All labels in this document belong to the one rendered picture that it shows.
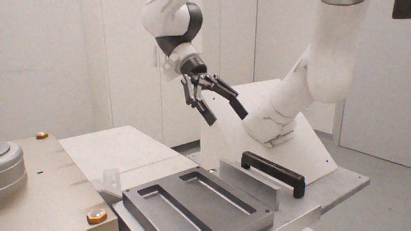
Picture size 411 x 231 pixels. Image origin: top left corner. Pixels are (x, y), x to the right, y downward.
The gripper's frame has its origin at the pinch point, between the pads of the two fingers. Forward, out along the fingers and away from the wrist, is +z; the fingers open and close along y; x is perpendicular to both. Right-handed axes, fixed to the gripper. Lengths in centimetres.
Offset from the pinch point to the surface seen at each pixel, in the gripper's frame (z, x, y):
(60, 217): 19, -18, -54
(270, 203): 25.9, -11.1, -20.7
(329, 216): 43, 80, 138
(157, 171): -8.9, 42.2, 2.4
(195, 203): 19.8, -7.1, -31.5
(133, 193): 12.5, -0.8, -36.7
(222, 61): -157, 119, 226
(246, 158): 15.6, -6.8, -13.1
